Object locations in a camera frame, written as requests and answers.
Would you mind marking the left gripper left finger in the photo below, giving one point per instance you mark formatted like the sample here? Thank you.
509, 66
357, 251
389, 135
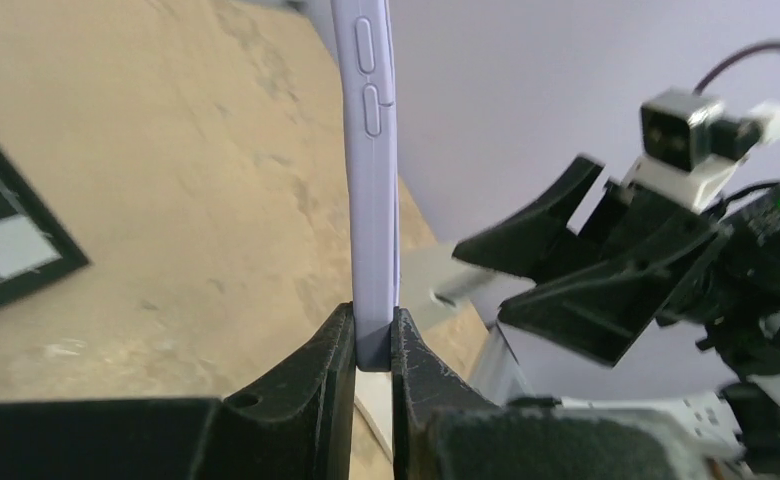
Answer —
294, 422

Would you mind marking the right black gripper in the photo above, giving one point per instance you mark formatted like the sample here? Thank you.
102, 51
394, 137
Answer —
685, 270

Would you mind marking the white phone case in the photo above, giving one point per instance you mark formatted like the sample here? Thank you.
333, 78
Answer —
373, 399

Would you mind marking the black white chessboard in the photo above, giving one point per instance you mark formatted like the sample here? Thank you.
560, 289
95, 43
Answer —
35, 248

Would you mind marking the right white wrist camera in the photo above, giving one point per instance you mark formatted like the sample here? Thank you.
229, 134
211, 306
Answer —
691, 147

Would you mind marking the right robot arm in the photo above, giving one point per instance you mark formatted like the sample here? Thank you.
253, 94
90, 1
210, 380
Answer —
742, 420

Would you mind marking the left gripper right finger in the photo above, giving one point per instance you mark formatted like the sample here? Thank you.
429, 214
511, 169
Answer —
444, 429

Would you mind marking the lilac phone case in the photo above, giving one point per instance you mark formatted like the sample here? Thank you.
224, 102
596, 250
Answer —
366, 62

